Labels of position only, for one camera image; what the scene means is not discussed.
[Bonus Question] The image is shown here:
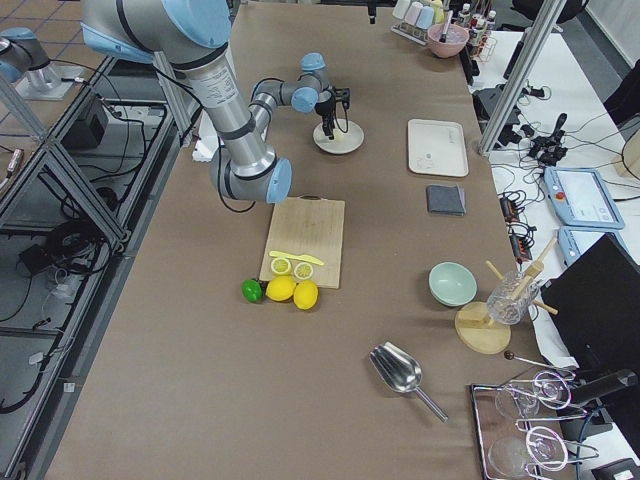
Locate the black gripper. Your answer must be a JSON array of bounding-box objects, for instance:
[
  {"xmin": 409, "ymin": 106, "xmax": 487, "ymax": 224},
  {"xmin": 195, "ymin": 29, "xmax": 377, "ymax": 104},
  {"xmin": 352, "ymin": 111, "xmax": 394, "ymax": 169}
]
[{"xmin": 315, "ymin": 0, "xmax": 377, "ymax": 140}]

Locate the cream round plate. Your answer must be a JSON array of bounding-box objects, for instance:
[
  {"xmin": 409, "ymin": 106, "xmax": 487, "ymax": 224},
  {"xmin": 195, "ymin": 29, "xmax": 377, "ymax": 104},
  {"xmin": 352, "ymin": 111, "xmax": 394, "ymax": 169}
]
[{"xmin": 313, "ymin": 118, "xmax": 365, "ymax": 155}]

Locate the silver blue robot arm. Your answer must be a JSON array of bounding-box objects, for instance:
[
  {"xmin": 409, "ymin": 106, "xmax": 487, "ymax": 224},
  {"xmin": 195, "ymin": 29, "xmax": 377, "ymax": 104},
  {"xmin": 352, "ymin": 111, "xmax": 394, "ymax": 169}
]
[{"xmin": 81, "ymin": 0, "xmax": 350, "ymax": 204}]

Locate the cream rabbit tray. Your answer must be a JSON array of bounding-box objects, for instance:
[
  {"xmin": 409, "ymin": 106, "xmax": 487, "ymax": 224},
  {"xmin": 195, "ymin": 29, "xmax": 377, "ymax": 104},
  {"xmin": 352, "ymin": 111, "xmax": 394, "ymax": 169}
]
[{"xmin": 407, "ymin": 119, "xmax": 469, "ymax": 178}]

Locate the black framed wooden tray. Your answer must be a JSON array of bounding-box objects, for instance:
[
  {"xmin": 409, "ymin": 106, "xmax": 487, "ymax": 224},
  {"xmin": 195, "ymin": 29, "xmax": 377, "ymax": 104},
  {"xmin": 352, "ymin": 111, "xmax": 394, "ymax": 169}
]
[{"xmin": 470, "ymin": 385, "xmax": 599, "ymax": 479}]

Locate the white cup rack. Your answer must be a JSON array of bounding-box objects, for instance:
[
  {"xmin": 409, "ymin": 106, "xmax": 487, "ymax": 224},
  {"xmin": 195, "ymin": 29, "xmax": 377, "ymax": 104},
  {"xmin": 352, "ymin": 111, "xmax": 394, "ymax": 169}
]
[{"xmin": 391, "ymin": 0, "xmax": 451, "ymax": 45}]

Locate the steel muddler black tip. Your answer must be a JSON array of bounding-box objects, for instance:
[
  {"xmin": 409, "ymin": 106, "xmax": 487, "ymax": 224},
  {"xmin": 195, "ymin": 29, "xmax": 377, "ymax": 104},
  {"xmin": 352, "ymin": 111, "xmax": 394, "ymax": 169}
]
[{"xmin": 439, "ymin": 10, "xmax": 453, "ymax": 43}]

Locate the pink bowl with ice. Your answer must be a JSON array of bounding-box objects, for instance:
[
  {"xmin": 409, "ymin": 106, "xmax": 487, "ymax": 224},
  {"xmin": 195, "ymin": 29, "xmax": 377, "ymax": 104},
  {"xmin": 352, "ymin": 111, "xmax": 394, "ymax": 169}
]
[{"xmin": 427, "ymin": 24, "xmax": 469, "ymax": 58}]

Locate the grey folded cloth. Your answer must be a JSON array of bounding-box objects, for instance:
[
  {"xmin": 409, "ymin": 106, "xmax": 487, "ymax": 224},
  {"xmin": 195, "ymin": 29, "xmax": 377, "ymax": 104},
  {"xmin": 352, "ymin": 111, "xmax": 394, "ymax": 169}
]
[{"xmin": 426, "ymin": 184, "xmax": 466, "ymax": 216}]

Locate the wooden cutting board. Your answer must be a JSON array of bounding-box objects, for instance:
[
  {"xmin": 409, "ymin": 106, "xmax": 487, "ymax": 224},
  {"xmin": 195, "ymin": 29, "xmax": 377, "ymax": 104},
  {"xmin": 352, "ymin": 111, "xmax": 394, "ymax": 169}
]
[{"xmin": 259, "ymin": 197, "xmax": 345, "ymax": 289}]

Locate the yellow plastic knife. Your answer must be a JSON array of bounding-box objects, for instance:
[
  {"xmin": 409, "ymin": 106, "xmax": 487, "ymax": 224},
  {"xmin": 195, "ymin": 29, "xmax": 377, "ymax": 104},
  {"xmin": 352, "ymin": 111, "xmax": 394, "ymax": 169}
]
[{"xmin": 268, "ymin": 250, "xmax": 325, "ymax": 266}]

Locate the lemon half lower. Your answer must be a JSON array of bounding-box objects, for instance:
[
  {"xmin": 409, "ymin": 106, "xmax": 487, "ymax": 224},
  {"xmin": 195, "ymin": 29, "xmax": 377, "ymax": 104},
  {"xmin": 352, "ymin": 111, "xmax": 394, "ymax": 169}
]
[{"xmin": 292, "ymin": 262, "xmax": 314, "ymax": 281}]

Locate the lemon half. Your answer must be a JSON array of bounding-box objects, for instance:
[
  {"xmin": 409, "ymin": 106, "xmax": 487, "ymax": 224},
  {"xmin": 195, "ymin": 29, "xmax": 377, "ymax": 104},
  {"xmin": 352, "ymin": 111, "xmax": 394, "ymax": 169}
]
[
  {"xmin": 270, "ymin": 256, "xmax": 293, "ymax": 276},
  {"xmin": 292, "ymin": 262, "xmax": 314, "ymax": 281}
]

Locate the lemon half upper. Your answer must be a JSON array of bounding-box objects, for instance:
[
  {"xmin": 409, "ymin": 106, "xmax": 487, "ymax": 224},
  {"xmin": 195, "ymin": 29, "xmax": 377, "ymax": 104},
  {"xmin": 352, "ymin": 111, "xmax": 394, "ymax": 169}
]
[{"xmin": 270, "ymin": 256, "xmax": 293, "ymax": 276}]

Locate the yellow lemon outer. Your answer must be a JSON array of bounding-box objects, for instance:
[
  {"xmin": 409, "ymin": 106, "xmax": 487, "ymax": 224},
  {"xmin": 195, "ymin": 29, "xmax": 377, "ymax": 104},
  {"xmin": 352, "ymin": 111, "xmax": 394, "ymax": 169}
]
[{"xmin": 293, "ymin": 280, "xmax": 319, "ymax": 310}]

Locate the yellow lemon near lime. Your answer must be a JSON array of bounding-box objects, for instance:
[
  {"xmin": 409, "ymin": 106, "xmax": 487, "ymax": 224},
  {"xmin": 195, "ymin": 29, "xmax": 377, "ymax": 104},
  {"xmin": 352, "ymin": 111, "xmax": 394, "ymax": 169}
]
[{"xmin": 265, "ymin": 275, "xmax": 297, "ymax": 302}]

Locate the mint green bowl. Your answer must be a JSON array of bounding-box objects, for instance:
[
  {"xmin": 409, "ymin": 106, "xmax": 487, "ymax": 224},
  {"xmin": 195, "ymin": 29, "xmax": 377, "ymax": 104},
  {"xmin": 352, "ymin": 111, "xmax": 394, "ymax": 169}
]
[{"xmin": 428, "ymin": 262, "xmax": 477, "ymax": 307}]

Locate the green lime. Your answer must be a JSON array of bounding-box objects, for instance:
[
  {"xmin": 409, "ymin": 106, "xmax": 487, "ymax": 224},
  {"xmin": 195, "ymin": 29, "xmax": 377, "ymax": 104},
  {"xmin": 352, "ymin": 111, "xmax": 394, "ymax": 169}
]
[{"xmin": 241, "ymin": 279, "xmax": 264, "ymax": 303}]

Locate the upper teach pendant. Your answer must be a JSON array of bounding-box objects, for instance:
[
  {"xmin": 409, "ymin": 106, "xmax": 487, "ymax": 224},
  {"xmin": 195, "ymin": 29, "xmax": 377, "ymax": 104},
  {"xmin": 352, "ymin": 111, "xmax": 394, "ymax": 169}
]
[{"xmin": 543, "ymin": 167, "xmax": 625, "ymax": 230}]

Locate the teach pendant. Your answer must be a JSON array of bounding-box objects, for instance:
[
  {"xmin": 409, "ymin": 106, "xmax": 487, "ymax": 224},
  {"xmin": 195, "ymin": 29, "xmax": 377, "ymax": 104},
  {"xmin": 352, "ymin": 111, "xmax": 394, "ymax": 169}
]
[
  {"xmin": 557, "ymin": 225, "xmax": 625, "ymax": 267},
  {"xmin": 543, "ymin": 167, "xmax": 625, "ymax": 230}
]

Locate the textured clear glass cup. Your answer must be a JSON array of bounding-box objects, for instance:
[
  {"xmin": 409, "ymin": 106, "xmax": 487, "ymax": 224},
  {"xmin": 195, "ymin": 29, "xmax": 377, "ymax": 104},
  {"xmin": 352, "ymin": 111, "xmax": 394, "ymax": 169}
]
[{"xmin": 487, "ymin": 271, "xmax": 540, "ymax": 325}]

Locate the lower teach pendant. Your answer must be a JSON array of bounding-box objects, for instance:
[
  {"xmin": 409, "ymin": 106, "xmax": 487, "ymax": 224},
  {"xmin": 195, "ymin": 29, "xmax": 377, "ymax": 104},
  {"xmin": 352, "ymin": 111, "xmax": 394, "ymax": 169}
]
[{"xmin": 557, "ymin": 225, "xmax": 625, "ymax": 267}]

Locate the wooden cup tree stand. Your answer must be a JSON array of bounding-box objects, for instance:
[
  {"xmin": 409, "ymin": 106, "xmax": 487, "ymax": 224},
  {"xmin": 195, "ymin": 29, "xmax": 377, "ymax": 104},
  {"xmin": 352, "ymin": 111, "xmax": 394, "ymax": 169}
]
[{"xmin": 455, "ymin": 237, "xmax": 558, "ymax": 354}]

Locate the steel ice scoop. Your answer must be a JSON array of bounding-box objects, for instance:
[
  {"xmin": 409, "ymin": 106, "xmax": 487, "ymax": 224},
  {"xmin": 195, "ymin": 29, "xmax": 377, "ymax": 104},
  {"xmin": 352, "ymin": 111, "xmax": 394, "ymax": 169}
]
[{"xmin": 369, "ymin": 341, "xmax": 449, "ymax": 422}]

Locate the black laptop monitor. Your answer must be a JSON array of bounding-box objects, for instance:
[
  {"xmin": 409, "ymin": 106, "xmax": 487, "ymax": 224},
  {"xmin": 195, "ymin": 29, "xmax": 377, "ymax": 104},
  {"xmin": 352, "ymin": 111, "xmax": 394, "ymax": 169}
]
[{"xmin": 542, "ymin": 233, "xmax": 639, "ymax": 372}]

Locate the wine glass far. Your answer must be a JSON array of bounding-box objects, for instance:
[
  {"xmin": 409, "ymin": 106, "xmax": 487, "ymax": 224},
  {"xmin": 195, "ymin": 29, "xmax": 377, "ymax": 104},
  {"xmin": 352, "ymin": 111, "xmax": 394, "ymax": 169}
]
[{"xmin": 495, "ymin": 370, "xmax": 571, "ymax": 420}]

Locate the wine glass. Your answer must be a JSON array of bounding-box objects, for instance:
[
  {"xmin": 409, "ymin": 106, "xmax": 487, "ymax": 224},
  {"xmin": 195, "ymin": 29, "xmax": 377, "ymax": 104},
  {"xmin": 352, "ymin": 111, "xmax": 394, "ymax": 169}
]
[
  {"xmin": 495, "ymin": 370, "xmax": 571, "ymax": 420},
  {"xmin": 488, "ymin": 426, "xmax": 569, "ymax": 479}
]

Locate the wine glass near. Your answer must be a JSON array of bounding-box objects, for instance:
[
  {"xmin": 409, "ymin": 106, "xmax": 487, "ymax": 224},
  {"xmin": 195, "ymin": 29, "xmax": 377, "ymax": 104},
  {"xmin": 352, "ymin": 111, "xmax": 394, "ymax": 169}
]
[{"xmin": 488, "ymin": 426, "xmax": 569, "ymax": 479}]

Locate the copper wire bottle rack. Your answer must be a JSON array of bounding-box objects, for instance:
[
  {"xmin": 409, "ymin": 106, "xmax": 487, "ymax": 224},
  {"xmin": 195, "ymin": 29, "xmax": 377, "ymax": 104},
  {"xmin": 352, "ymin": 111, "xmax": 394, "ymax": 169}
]
[{"xmin": 456, "ymin": 1, "xmax": 497, "ymax": 63}]

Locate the aluminium frame post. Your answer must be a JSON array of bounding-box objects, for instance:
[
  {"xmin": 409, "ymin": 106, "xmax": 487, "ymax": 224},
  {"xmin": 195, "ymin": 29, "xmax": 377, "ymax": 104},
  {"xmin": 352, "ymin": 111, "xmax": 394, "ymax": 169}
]
[{"xmin": 478, "ymin": 0, "xmax": 566, "ymax": 157}]

